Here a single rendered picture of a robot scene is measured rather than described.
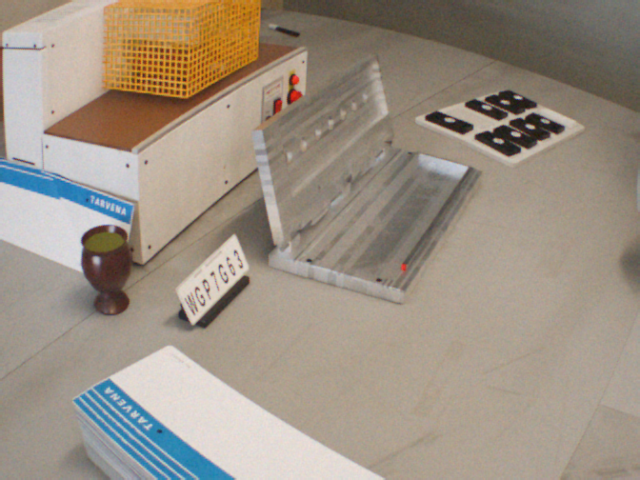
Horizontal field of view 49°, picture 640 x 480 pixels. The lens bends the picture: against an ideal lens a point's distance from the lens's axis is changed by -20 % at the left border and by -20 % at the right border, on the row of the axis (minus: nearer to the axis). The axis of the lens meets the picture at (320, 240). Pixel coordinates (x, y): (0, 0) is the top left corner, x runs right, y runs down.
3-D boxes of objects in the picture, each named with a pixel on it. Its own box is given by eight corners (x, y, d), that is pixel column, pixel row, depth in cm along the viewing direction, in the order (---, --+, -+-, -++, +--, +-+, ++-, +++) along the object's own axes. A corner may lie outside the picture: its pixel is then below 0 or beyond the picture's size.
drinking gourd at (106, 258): (131, 324, 109) (123, 255, 104) (81, 317, 109) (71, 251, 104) (142, 290, 117) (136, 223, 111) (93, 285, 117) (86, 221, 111)
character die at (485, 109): (498, 121, 178) (499, 116, 177) (464, 107, 183) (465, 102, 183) (508, 116, 181) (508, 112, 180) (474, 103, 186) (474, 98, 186)
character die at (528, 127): (540, 141, 170) (540, 136, 169) (509, 125, 176) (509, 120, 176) (550, 137, 173) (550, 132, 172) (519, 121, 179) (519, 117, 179)
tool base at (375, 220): (403, 305, 117) (406, 282, 115) (268, 266, 124) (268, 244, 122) (481, 181, 152) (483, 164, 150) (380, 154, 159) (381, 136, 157)
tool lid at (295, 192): (261, 130, 114) (250, 130, 115) (287, 255, 122) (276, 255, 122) (377, 54, 149) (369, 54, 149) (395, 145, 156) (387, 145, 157)
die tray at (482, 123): (513, 169, 158) (513, 164, 158) (412, 122, 174) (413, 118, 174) (585, 130, 183) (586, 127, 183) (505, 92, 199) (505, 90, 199)
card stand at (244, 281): (205, 329, 110) (204, 312, 109) (178, 318, 111) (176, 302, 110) (250, 283, 120) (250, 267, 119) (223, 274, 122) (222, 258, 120)
